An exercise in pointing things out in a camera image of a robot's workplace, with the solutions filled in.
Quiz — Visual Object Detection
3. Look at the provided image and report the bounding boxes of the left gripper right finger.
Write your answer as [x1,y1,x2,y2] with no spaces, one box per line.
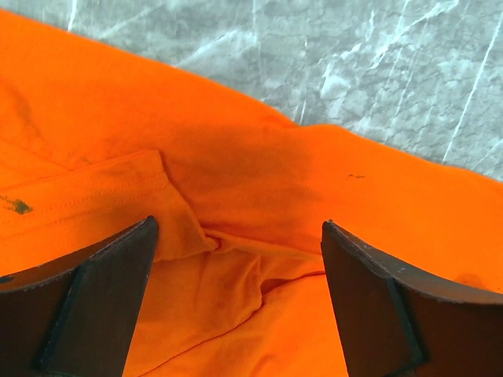
[321,221,502,377]

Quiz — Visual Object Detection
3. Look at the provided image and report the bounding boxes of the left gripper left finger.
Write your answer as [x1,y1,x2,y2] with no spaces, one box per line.
[1,216,158,377]

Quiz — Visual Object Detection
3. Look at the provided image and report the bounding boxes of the orange t shirt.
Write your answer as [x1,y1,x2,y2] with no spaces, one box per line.
[1,11,502,376]

